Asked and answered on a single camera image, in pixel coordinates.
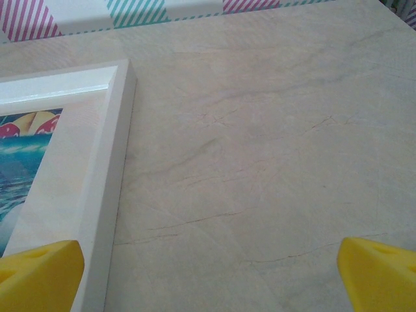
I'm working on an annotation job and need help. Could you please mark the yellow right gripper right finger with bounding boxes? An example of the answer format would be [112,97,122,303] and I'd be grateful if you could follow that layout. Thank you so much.
[337,236,416,312]

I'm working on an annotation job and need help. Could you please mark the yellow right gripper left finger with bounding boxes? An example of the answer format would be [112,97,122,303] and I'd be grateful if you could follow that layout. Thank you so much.
[0,239,86,312]

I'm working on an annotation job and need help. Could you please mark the blue racing car photo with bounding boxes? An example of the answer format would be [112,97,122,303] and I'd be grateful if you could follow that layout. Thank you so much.
[0,108,64,257]

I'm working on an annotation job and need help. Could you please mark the white picture frame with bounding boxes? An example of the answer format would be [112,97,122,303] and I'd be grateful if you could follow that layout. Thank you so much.
[0,58,139,312]

